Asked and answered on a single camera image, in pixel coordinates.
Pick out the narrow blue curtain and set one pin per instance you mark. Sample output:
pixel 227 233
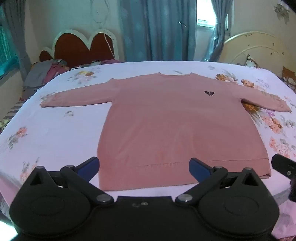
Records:
pixel 219 30

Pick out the cream round headboard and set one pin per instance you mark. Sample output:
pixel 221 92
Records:
pixel 256 49

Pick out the red heart-shaped headboard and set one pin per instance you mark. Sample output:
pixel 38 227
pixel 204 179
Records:
pixel 78 51

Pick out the pile of clothes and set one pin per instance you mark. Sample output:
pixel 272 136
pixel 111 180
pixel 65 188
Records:
pixel 45 70

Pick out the bright window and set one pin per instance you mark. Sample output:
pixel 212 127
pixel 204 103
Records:
pixel 204 16

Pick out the brown pillow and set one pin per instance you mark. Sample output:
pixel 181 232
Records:
pixel 289 77

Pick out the wide blue curtain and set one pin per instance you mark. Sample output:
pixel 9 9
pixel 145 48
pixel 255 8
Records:
pixel 157 30

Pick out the floral bed sheet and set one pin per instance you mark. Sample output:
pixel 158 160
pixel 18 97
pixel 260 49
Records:
pixel 64 139

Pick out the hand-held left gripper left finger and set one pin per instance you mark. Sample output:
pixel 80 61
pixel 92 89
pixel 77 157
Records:
pixel 89 165

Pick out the grey curtain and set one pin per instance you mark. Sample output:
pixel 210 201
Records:
pixel 19 39

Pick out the striped cloth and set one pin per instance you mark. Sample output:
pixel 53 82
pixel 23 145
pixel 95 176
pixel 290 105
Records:
pixel 13 111

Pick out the metal curtain clip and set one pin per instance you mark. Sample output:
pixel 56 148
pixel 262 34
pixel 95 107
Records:
pixel 182 23

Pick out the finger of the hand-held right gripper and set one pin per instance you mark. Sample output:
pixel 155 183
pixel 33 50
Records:
pixel 283 165

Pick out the patterned cushion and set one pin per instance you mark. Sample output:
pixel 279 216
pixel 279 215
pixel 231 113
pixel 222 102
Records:
pixel 251 61

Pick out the teal window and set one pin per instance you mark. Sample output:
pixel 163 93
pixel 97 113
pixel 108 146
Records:
pixel 7 46

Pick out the pink sweater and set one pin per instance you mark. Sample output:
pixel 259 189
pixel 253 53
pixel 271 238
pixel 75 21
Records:
pixel 175 129

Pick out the metal wall ornament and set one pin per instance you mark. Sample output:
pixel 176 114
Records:
pixel 282 9

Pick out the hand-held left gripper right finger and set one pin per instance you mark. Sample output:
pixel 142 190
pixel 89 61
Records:
pixel 198 167

